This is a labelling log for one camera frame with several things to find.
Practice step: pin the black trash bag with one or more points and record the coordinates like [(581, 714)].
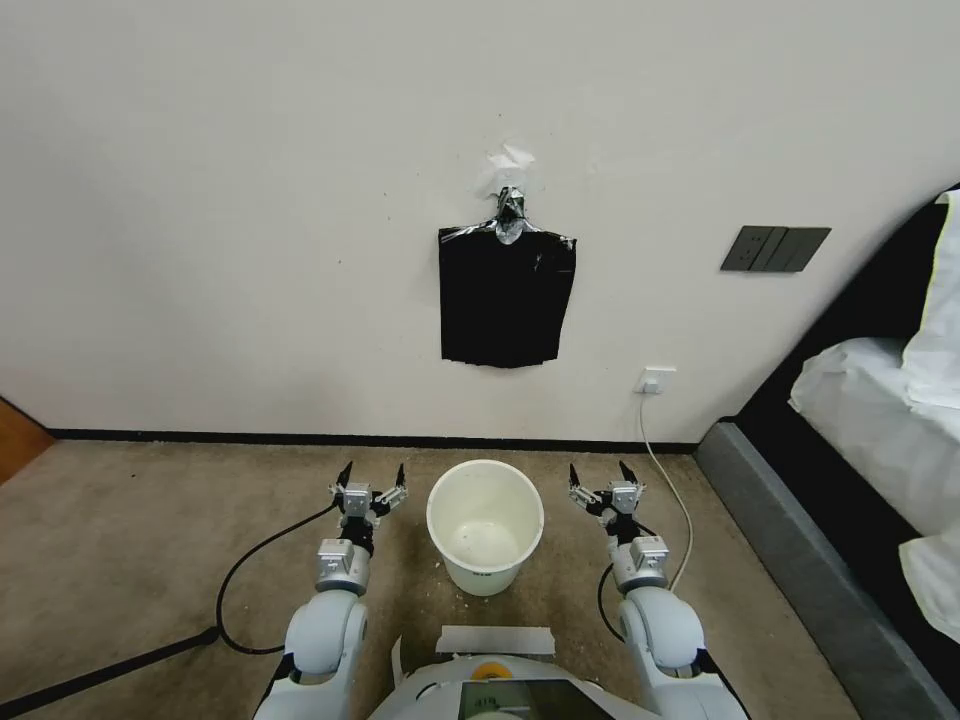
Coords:
[(506, 300)]

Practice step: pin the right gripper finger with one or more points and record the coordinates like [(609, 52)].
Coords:
[(576, 480), (628, 475)]

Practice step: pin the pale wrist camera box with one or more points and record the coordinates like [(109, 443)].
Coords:
[(625, 499), (358, 501)]

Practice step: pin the white pillow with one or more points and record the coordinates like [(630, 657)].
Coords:
[(937, 315)]

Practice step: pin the black baseboard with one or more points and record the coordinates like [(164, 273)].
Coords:
[(375, 435)]

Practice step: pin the brown wooden panel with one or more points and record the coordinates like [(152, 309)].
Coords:
[(19, 442)]

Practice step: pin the grey bed frame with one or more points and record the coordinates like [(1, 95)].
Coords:
[(810, 562)]

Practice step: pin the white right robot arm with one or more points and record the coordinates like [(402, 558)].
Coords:
[(664, 626)]

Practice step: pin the white plastic trash bin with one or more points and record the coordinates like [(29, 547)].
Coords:
[(484, 525)]

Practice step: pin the white wall socket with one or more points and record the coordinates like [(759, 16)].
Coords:
[(655, 379)]

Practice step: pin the dark grey wall switch panel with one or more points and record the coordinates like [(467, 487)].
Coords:
[(774, 249)]

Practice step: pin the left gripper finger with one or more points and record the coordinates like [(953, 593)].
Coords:
[(344, 475), (397, 480)]

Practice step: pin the black bed headboard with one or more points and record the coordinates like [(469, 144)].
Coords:
[(847, 315)]

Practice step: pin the white taped wall hook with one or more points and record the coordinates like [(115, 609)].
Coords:
[(506, 166)]

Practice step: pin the white robot front shell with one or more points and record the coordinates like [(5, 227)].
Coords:
[(510, 694)]

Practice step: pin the white bed sheet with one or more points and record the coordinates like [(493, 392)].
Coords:
[(862, 420)]

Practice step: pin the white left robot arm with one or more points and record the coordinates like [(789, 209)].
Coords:
[(324, 626)]

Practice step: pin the white blanket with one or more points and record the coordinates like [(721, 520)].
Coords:
[(937, 585)]

